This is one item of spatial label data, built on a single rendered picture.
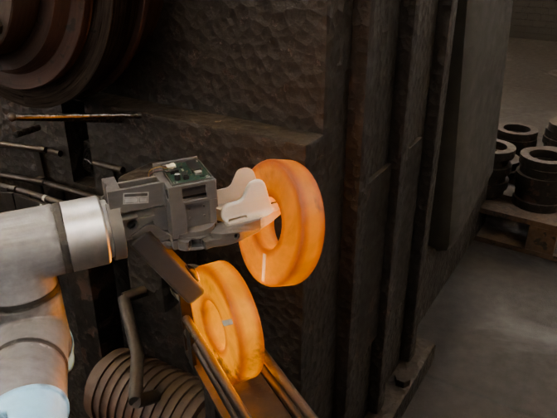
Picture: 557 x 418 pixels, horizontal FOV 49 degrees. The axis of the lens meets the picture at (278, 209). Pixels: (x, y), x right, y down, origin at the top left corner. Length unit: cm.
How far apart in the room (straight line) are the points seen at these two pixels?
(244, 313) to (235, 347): 4
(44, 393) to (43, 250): 14
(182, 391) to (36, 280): 37
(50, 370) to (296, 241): 28
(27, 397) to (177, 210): 23
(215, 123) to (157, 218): 34
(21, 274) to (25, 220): 5
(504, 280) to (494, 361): 46
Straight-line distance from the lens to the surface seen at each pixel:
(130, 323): 101
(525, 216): 246
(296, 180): 69
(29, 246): 64
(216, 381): 76
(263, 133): 93
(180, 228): 66
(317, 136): 92
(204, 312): 81
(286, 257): 70
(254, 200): 69
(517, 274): 236
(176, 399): 95
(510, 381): 187
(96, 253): 65
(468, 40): 160
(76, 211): 65
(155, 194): 66
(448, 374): 185
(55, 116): 101
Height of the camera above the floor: 117
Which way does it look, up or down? 26 degrees down
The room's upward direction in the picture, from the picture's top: straight up
